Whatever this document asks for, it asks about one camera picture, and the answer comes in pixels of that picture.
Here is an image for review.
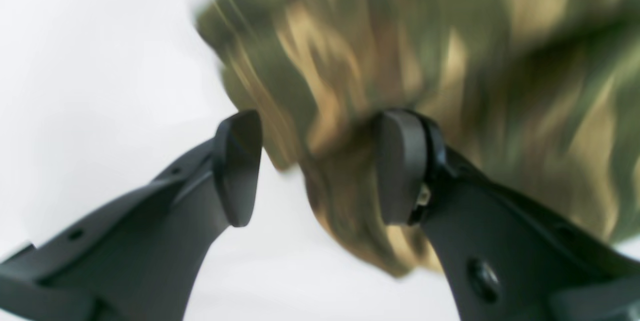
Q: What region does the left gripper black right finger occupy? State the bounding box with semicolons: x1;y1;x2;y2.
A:
375;109;640;321

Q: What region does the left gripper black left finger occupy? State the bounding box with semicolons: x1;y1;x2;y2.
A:
0;110;263;321

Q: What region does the camouflage T-shirt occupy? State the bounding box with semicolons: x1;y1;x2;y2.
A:
196;0;640;278

